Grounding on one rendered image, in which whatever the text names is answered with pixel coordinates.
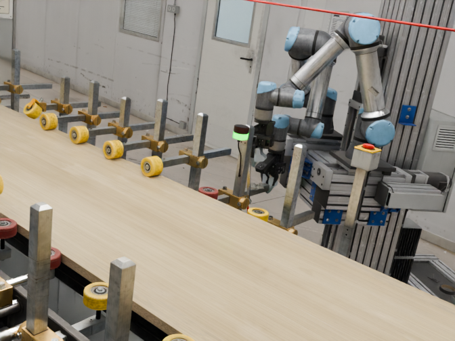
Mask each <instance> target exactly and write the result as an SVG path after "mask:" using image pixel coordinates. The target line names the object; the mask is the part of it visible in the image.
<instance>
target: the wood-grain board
mask: <svg viewBox="0 0 455 341"><path fill-rule="evenodd" d="M0 175H1V176H2V179H3V184H4V188H3V192H2V194H0V218H7V219H13V220H15V221H16V222H17V232H18V233H20V234H21V235H23V236H24V237H26V238H27V239H29V225H30V206H32V205H33V204H35V203H38V202H44V203H46V204H48V205H49V206H51V207H52V208H53V217H52V232H51V247H53V248H57V249H58V250H59V251H60V252H61V262H62V263H64V264H65V265H67V266H68V267H70V268H71V269H73V270H74V271H76V272H77V273H78V274H80V275H82V276H83V277H84V278H86V279H87V280H89V281H90V282H91V283H95V282H104V283H109V274H110V262H112V261H114V260H116V259H118V258H120V257H123V256H125V257H127V258H128V259H130V260H132V261H133V262H134V263H135V264H136V270H135V283H134V290H133V303H132V311H134V312H136V313H137V314H138V315H140V316H141V317H143V318H144V319H146V320H147V321H149V322H150V323H152V324H153V325H155V326H156V327H157V328H159V329H161V330H162V331H163V332H165V333H166V334H168V335H169V336H170V335H172V334H183V335H187V336H189V337H191V338H192V339H194V340H195V341H455V305H453V304H451V303H449V302H446V301H445V300H442V299H440V298H438V297H435V296H433V295H430V294H428V293H426V292H423V291H422V290H419V289H417V288H415V287H412V286H410V285H408V284H406V283H404V282H402V281H399V280H397V279H394V278H392V277H389V276H388V275H385V274H383V273H381V272H379V271H376V270H374V269H371V268H370V267H367V266H365V265H363V264H360V263H358V262H356V261H354V260H351V259H350V258H347V257H345V256H342V255H340V254H338V253H336V252H333V251H331V250H329V249H327V248H324V247H322V246H319V245H317V244H315V243H313V242H311V241H309V240H306V239H304V238H302V237H299V236H298V235H295V234H293V233H290V232H288V231H286V230H283V229H281V228H279V227H277V226H275V225H272V224H270V223H267V222H265V221H263V220H261V219H258V218H257V217H254V216H252V215H250V214H247V213H245V212H242V211H241V210H238V209H236V208H234V207H231V206H229V205H227V204H224V203H223V202H220V201H218V200H216V199H213V198H211V197H209V196H206V195H204V194H202V193H200V192H198V191H195V190H193V189H190V188H189V187H186V186H184V185H182V184H180V183H177V182H175V181H172V180H170V179H168V178H166V177H164V176H161V175H155V176H151V177H147V176H145V175H144V174H143V172H142V170H141V166H139V165H136V164H134V163H132V162H130V161H128V160H125V159H123V158H114V159H107V158H106V157H105V155H104V153H103V150H102V149H100V148H98V147H95V146H94V145H91V144H89V143H87V142H85V143H73V142H71V140H70V136H69V135H68V134H66V133H64V132H61V131H59V130H57V129H50V130H43V129H42V128H41V125H40V123H39V121H37V120H35V119H32V118H30V117H28V116H25V115H23V114H21V113H19V112H17V111H14V110H12V109H10V108H7V107H5V106H2V105H1V104H0Z"/></svg>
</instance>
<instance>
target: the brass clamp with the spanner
mask: <svg viewBox="0 0 455 341"><path fill-rule="evenodd" d="M218 192H219V193H218V196H220V195H223V194H225V195H227V196H229V197H230V198H229V203H227V205H229V206H232V207H234V208H237V209H239V208H241V209H243V210H245V209H246V208H247V207H248V205H249V199H248V198H246V196H240V197H238V196H235V195H233V190H231V189H229V188H227V190H223V189H222V188H221V189H218Z"/></svg>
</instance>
